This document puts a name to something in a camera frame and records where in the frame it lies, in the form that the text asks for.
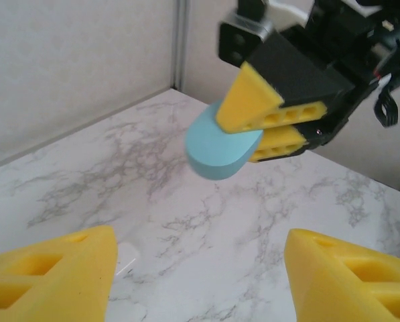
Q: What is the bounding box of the blue earbud charging case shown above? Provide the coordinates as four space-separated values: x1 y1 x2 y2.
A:
184 99 265 182

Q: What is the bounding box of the thin black gripper wire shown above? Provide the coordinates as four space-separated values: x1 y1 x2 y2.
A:
373 75 400 129

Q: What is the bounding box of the aluminium frame post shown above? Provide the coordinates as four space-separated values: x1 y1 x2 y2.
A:
170 0 190 94

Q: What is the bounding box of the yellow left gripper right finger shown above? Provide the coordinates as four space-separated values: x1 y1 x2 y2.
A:
283 227 400 322

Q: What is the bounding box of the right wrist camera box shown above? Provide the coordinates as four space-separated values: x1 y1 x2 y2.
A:
218 0 313 65

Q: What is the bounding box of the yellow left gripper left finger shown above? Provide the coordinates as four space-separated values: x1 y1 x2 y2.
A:
0 225 120 322

